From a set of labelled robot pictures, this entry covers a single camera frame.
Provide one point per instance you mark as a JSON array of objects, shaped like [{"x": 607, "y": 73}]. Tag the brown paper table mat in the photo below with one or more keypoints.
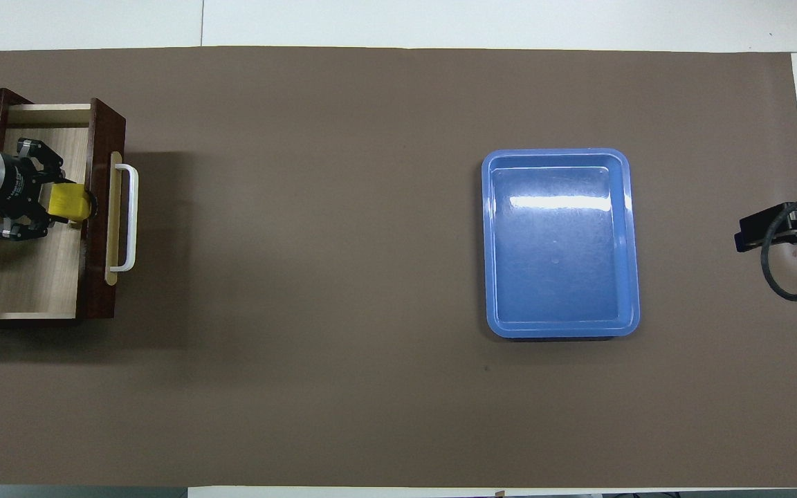
[{"x": 371, "y": 277}]

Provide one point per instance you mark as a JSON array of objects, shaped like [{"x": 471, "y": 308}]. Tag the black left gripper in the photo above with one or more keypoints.
[{"x": 21, "y": 187}]

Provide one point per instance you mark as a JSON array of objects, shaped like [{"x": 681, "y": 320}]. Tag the yellow cube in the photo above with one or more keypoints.
[{"x": 68, "y": 202}]

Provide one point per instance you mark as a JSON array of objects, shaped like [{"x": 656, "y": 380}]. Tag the blue plastic tray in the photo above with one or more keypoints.
[{"x": 557, "y": 242}]

